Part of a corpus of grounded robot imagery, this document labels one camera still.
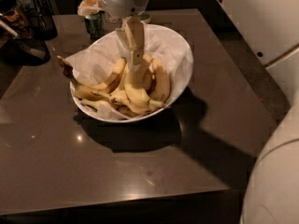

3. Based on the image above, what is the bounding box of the white bowl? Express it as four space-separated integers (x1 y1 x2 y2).
69 23 194 124

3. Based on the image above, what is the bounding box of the green soda can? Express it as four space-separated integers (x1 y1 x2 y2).
84 12 106 43

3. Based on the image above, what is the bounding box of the white paper liner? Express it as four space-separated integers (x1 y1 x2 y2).
65 21 190 121

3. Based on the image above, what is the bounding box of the yellow banana bunch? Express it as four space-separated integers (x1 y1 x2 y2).
56 55 172 118

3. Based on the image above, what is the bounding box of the green yellow sponge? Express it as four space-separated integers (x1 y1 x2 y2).
140 12 151 24

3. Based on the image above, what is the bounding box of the black mesh basket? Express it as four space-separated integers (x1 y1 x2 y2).
27 0 58 40

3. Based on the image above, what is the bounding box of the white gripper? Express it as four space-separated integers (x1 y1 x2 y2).
78 0 149 70

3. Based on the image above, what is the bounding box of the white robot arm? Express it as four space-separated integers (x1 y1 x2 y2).
149 0 299 224

